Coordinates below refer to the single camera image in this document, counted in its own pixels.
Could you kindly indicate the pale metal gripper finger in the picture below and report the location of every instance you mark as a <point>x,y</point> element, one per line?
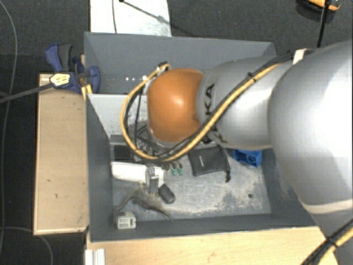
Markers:
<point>154,185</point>
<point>149,172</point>

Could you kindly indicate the small black oval object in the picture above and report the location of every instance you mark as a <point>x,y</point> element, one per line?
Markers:
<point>167,193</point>

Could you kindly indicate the brown toy lizard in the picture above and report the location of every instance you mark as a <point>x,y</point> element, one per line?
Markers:
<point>143,200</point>

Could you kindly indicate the white flat block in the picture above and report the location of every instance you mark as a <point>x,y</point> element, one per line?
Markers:
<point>127,171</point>

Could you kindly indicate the small grey-white box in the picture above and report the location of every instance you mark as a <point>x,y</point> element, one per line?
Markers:
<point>125,220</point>

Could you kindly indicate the grey metal bin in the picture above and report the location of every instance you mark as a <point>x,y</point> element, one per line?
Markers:
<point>209,195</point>

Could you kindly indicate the pale wood flat board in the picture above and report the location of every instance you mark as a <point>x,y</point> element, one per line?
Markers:
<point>62,159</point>

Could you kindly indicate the blue plastic block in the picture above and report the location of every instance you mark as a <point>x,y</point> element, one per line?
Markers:
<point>248,157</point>

